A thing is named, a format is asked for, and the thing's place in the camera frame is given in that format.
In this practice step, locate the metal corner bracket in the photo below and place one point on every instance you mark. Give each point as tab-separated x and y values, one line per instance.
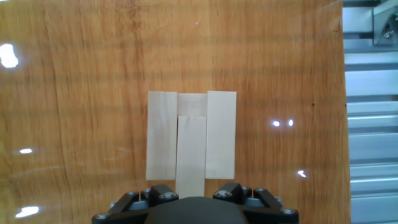
385	28

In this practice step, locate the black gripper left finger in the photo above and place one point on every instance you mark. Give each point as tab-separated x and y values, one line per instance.
133	202

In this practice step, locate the light wooden Jenga block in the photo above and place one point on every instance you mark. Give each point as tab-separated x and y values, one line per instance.
161	137
220	137
191	155

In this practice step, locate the wood-grain glossy mat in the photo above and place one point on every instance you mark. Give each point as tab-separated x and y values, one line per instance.
77	93

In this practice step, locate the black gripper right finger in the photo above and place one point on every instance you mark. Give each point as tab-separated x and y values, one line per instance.
264	205

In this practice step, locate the wooden Jenga block stack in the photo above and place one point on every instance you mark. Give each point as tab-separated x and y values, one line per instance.
192	105

